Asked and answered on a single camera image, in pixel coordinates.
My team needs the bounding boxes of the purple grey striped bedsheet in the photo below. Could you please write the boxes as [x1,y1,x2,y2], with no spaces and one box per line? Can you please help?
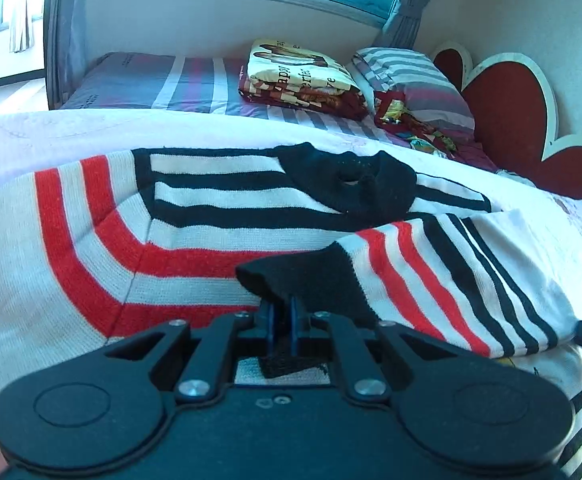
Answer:
[58,51,499,173]

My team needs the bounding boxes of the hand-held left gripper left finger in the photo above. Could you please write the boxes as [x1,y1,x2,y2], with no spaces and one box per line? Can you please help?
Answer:
[105,301,276,405]

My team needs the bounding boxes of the red heart-shaped headboard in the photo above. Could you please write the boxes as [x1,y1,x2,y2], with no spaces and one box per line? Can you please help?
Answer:
[431,42,582,206]

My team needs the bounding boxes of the colourful patterned red cloth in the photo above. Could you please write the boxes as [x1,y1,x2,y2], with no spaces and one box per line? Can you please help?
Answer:
[373,91,459,156]

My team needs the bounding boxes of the folded printed blanket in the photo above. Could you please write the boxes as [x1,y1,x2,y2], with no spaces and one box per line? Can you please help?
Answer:
[237,37,372,122]

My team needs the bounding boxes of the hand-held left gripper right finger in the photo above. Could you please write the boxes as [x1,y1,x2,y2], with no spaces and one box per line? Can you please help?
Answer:
[290,295,468,405]

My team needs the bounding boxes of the striped pillow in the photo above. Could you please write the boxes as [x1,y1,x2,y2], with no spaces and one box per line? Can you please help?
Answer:
[353,46,476,133]

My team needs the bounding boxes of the red black white striped sweater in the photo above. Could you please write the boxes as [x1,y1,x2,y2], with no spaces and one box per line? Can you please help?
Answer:
[0,142,582,480]

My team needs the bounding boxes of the grey curtain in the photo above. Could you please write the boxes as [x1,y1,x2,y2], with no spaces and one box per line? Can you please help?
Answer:
[43,0,90,111]
[375,0,440,53]

